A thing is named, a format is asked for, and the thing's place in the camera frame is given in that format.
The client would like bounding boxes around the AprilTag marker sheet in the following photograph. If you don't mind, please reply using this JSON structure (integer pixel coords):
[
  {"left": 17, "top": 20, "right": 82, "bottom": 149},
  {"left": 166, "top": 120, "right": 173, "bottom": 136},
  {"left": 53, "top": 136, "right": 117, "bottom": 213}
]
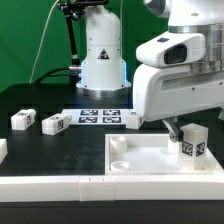
[{"left": 62, "top": 109, "right": 131, "bottom": 125}]

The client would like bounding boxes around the white U-shaped obstacle fence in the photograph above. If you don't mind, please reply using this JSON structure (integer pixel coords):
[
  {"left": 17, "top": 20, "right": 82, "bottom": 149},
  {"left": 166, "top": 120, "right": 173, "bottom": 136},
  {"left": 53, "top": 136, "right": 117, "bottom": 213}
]
[{"left": 0, "top": 136, "right": 224, "bottom": 203}]

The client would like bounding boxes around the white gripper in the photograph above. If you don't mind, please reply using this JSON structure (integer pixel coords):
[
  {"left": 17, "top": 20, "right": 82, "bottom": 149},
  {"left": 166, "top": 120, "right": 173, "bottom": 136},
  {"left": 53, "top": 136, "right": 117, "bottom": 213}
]
[{"left": 133, "top": 32, "right": 224, "bottom": 143}]

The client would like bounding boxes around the white cable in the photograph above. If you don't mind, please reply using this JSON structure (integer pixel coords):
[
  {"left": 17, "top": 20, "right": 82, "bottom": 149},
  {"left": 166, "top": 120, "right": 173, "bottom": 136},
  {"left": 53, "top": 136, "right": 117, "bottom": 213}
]
[{"left": 29, "top": 0, "right": 60, "bottom": 84}]

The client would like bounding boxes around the white square table top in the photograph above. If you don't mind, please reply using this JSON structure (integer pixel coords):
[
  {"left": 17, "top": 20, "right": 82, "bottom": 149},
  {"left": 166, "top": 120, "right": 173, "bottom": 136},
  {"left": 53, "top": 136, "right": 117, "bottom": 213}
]
[{"left": 105, "top": 134, "right": 216, "bottom": 175}]

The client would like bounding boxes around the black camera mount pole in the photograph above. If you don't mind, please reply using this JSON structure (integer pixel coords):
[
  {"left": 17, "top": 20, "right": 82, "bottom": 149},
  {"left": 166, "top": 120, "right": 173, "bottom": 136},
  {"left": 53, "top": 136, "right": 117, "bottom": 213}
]
[{"left": 56, "top": 0, "right": 110, "bottom": 66}]

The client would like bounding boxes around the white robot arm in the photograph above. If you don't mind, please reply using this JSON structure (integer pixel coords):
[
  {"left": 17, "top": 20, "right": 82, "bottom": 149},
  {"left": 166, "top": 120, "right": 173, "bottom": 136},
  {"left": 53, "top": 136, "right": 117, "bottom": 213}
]
[{"left": 76, "top": 0, "right": 224, "bottom": 129}]

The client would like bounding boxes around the black cable bundle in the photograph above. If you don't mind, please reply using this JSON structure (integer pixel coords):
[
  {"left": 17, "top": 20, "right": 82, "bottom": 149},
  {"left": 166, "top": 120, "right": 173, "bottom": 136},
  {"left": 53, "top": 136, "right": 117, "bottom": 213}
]
[{"left": 33, "top": 65, "right": 83, "bottom": 85}]

